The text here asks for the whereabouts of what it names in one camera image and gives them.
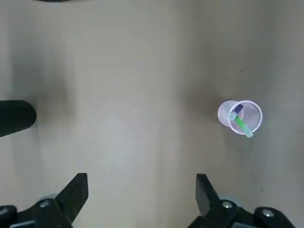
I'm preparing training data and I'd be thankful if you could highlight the black cylindrical vase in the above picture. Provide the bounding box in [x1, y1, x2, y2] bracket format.
[0, 99, 38, 138]

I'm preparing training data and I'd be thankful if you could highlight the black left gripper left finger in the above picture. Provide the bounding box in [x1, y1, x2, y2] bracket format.
[0, 172, 89, 228]

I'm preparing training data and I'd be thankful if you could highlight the pink translucent plastic cup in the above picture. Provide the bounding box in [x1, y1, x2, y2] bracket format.
[217, 99, 263, 136]

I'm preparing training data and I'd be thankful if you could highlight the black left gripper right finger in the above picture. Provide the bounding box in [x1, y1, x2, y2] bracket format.
[187, 173, 295, 228]

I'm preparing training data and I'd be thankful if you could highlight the green pen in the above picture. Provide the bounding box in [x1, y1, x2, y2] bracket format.
[228, 111, 254, 139]

